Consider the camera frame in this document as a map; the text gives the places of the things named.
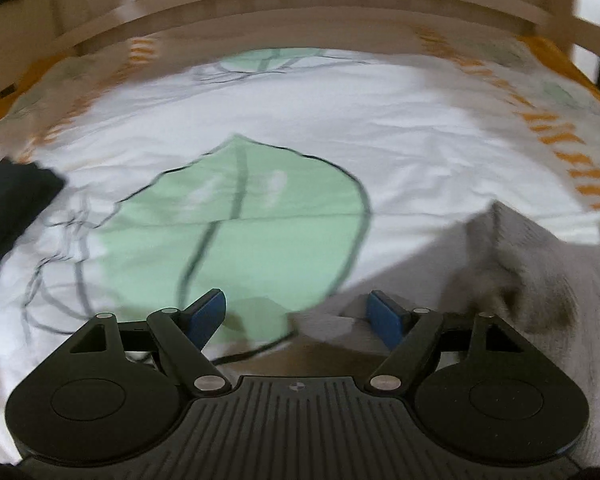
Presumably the beige wooden bed frame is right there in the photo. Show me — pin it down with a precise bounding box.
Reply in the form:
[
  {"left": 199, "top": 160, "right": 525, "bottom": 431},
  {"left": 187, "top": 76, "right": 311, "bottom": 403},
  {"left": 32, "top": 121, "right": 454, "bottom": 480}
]
[{"left": 0, "top": 0, "right": 600, "bottom": 97}]

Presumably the black cable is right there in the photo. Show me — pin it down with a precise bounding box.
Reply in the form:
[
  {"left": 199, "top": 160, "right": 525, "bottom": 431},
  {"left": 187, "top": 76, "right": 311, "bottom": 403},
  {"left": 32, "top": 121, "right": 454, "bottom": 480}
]
[{"left": 209, "top": 328, "right": 301, "bottom": 366}]

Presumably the grey knit garment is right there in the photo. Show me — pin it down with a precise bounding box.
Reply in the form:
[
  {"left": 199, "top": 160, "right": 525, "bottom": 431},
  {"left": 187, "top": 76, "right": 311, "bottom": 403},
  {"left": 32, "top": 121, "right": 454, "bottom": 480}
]
[{"left": 291, "top": 202, "right": 600, "bottom": 466}]

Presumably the white leaf-print bed sheet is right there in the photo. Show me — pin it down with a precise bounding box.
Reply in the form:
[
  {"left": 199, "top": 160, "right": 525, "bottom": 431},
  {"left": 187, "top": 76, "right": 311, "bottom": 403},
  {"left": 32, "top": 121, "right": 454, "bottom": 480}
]
[{"left": 0, "top": 25, "right": 600, "bottom": 460}]

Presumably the black folded garment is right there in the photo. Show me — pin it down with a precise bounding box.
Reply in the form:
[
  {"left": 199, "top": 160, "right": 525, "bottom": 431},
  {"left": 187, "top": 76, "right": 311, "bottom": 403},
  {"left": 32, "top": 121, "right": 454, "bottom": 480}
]
[{"left": 0, "top": 158, "right": 66, "bottom": 263}]

